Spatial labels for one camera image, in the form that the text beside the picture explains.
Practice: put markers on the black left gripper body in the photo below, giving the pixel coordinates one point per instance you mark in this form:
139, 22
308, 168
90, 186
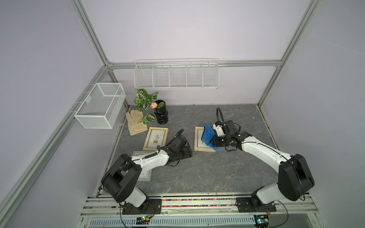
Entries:
185, 153

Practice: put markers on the cream work glove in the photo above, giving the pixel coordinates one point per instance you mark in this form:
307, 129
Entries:
135, 122

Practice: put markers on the blue microfiber cloth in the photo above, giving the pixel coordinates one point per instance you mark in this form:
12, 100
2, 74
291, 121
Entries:
208, 135

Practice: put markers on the white wire basket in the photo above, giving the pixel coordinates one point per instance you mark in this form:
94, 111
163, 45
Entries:
101, 107

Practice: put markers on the glossy black vase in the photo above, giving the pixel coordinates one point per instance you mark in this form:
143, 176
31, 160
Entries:
161, 112

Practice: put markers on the green artificial plant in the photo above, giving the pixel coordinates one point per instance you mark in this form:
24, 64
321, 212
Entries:
143, 101

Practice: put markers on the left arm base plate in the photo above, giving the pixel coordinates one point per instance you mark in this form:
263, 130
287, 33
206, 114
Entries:
149, 206

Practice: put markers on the gold frame with plant print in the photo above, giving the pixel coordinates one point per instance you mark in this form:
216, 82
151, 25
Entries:
156, 136

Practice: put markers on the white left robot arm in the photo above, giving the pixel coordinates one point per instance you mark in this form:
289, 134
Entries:
121, 178

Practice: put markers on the gold frame with deer print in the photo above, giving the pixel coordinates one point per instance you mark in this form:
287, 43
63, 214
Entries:
199, 145

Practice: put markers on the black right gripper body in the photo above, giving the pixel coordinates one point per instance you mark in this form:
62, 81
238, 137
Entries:
221, 140

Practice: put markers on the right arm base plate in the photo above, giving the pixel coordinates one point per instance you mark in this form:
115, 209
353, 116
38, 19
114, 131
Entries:
246, 204

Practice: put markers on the green picture frame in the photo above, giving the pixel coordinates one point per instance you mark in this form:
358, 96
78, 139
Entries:
144, 176

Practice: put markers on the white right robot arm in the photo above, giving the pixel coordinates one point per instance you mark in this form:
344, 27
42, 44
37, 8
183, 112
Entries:
294, 176

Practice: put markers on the white wire wall shelf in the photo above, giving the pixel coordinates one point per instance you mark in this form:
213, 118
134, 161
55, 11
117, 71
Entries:
177, 74

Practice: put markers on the aluminium rail base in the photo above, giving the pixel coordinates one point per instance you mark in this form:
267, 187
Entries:
204, 210

